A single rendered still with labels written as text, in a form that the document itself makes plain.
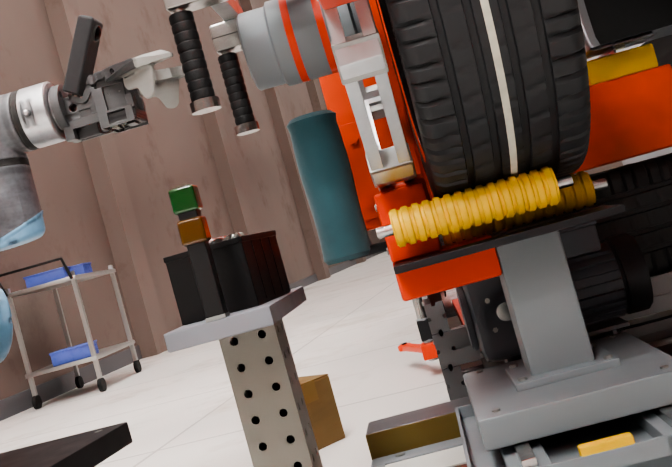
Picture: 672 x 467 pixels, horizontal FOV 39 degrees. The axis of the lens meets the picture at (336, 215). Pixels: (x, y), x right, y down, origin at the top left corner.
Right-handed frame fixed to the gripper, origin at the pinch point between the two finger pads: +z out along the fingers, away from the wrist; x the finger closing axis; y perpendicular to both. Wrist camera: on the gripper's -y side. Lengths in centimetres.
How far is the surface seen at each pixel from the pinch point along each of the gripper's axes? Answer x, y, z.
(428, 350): -178, 74, 18
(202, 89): 1.3, 5.4, 1.4
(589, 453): 12, 66, 39
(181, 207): -6.5, 20.2, -7.9
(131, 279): -646, 16, -220
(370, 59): 9.4, 9.5, 25.7
